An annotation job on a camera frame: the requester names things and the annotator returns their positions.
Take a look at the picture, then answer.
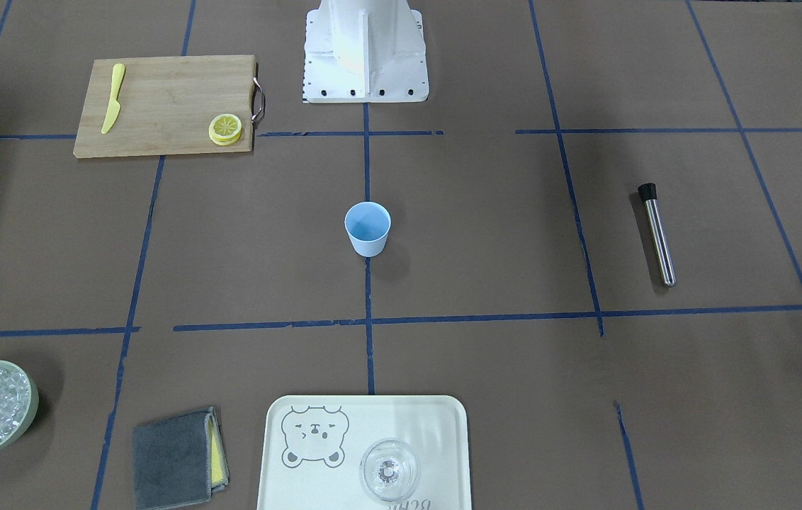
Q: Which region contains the yellow folded cloth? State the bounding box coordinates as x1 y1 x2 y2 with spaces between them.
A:
208 414 230 493

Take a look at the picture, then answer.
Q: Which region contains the light blue plastic cup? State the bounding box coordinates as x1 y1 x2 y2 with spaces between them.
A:
344 201 392 258

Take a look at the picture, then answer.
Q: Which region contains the bamboo cutting board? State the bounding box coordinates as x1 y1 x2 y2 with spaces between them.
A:
73 55 259 159

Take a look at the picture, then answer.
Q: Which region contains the yellow lemon slice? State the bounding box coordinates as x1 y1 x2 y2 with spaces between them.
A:
208 113 244 146

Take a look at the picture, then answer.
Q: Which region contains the cream bear serving tray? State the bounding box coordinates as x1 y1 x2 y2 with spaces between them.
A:
256 396 473 509

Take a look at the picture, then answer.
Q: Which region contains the clear wine glass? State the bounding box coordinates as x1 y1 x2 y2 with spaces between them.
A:
359 438 420 504

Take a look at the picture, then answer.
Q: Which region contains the grey folded cloth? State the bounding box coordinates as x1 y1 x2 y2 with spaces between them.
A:
132 407 218 509

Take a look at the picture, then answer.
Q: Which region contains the yellow plastic knife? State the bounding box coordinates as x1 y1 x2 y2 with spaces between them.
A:
101 62 126 135

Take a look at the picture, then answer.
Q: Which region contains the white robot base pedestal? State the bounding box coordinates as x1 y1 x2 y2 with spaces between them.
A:
302 1 430 104

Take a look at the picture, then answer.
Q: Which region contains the steel muddler black tip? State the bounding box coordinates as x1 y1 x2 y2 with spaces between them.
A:
638 183 677 288

